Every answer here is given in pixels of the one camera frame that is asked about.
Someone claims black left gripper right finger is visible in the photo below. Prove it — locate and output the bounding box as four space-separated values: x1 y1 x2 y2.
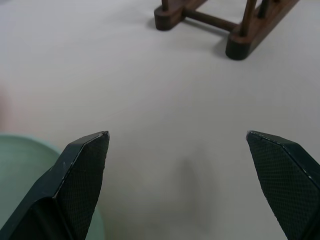
245 129 320 240

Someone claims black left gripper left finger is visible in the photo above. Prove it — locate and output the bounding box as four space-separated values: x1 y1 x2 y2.
0 130 110 240

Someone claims dark wooden rack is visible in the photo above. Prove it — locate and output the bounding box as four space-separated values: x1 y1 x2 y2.
153 0 301 61

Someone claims green plate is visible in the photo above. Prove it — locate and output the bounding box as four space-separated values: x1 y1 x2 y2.
0 134 107 240

